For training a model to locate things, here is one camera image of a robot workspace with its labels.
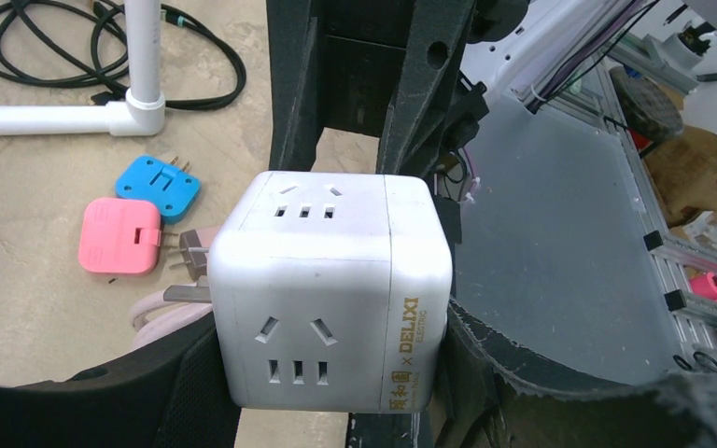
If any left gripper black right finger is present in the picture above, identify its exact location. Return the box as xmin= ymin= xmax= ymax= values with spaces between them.
xmin=435 ymin=302 xmax=717 ymax=447

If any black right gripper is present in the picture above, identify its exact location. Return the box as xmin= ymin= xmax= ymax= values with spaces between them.
xmin=266 ymin=0 xmax=489 ymax=176

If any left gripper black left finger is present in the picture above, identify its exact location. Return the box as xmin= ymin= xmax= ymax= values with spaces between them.
xmin=0 ymin=314 xmax=241 ymax=447

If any pink round socket with cord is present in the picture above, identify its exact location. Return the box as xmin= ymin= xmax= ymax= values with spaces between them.
xmin=128 ymin=284 xmax=212 ymax=351

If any pink plug adapter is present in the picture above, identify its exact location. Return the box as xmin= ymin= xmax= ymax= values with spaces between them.
xmin=77 ymin=197 xmax=172 ymax=276

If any white cube power socket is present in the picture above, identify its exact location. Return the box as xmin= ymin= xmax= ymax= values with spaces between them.
xmin=207 ymin=171 xmax=453 ymax=413

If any blue plug adapter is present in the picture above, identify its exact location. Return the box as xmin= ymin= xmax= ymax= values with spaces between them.
xmin=115 ymin=155 xmax=202 ymax=224

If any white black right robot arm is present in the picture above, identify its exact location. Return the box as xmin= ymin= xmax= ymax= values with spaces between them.
xmin=266 ymin=1 xmax=636 ymax=177

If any cardboard box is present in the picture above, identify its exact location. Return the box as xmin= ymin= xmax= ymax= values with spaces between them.
xmin=644 ymin=126 xmax=717 ymax=227

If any white PVC pipe frame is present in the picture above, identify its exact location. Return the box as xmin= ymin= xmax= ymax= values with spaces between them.
xmin=0 ymin=0 xmax=167 ymax=138

